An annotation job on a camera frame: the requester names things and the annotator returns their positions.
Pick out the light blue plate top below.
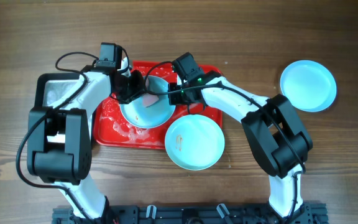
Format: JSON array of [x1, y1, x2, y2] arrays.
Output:
[[119, 75, 177, 129]]

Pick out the light blue plate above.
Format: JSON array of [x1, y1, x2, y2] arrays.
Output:
[[280, 60, 337, 113], [119, 75, 177, 129], [165, 115, 225, 170]]

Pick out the pink sponge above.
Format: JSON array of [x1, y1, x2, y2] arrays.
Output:
[[142, 93, 159, 108]]

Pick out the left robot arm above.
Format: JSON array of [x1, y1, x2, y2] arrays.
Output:
[[16, 42, 145, 223]]

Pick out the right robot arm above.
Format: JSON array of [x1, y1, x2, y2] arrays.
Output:
[[168, 52, 313, 223]]

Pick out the red plastic tray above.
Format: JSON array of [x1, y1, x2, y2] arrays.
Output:
[[92, 60, 224, 151]]

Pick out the black soapy water tray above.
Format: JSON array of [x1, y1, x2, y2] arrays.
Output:
[[34, 73, 79, 106]]

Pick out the light blue plate bottom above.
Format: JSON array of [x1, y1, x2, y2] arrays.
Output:
[[165, 115, 225, 170]]

